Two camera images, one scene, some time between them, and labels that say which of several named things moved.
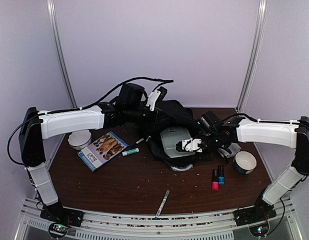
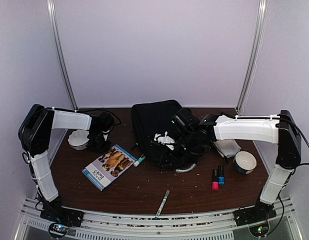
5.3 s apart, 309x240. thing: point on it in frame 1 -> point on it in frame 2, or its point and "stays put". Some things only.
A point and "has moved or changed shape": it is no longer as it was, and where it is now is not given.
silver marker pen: [165, 198] stays put
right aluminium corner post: [261, 21] stays put
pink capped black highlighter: [215, 183] stays put
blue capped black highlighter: [221, 172] stays put
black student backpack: [174, 114] has moved or changed shape
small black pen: [139, 141] -> [136, 145]
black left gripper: [153, 122] -> [91, 147]
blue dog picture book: [101, 150] has moved or changed shape
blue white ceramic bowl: [244, 162] stays put
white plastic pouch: [234, 147] stays put
